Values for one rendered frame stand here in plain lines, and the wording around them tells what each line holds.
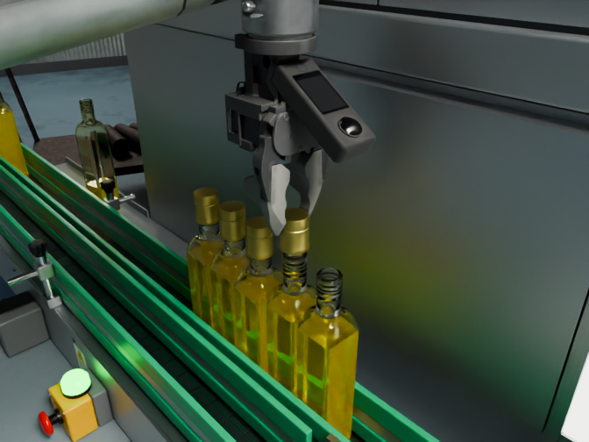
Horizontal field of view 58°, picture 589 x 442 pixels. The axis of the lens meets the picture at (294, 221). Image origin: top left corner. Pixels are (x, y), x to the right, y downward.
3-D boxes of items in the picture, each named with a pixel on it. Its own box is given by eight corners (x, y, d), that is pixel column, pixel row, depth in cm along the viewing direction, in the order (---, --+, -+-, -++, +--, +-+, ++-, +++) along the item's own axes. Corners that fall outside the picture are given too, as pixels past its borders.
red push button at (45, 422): (65, 412, 83) (43, 424, 81) (70, 430, 85) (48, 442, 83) (54, 398, 86) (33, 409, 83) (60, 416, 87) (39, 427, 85)
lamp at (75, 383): (96, 388, 85) (93, 375, 84) (68, 403, 83) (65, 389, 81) (84, 374, 88) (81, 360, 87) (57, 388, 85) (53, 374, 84)
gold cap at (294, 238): (315, 247, 62) (316, 214, 60) (294, 258, 60) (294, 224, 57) (294, 236, 64) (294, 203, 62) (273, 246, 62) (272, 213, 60)
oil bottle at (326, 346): (353, 437, 71) (363, 309, 60) (323, 461, 67) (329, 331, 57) (322, 412, 74) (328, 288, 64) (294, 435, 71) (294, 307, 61)
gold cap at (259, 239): (280, 253, 67) (279, 222, 64) (258, 263, 64) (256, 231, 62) (261, 242, 69) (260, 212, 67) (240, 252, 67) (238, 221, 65)
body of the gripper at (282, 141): (277, 131, 63) (275, 25, 57) (329, 150, 58) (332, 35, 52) (225, 146, 59) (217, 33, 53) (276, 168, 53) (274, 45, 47)
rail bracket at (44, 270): (65, 307, 96) (49, 244, 89) (24, 325, 91) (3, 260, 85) (57, 297, 98) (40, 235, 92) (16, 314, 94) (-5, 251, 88)
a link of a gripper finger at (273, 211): (251, 220, 63) (259, 145, 60) (285, 238, 59) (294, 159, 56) (230, 224, 61) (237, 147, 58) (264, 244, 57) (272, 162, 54)
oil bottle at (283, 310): (322, 410, 74) (327, 287, 64) (294, 433, 71) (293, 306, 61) (295, 388, 78) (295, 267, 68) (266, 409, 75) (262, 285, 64)
